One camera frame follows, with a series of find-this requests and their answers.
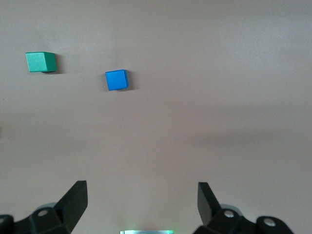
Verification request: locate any brown paper table cover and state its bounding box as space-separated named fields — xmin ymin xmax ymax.
xmin=0 ymin=0 xmax=312 ymax=234

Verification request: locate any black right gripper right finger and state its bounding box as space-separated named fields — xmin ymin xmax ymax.
xmin=192 ymin=181 xmax=295 ymax=234

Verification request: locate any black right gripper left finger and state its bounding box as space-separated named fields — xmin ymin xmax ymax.
xmin=0 ymin=180 xmax=88 ymax=234

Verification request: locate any blue wooden block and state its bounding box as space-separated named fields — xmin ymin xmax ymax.
xmin=105 ymin=69 xmax=129 ymax=92

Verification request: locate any green wooden block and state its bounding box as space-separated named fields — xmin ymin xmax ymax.
xmin=25 ymin=51 xmax=57 ymax=73

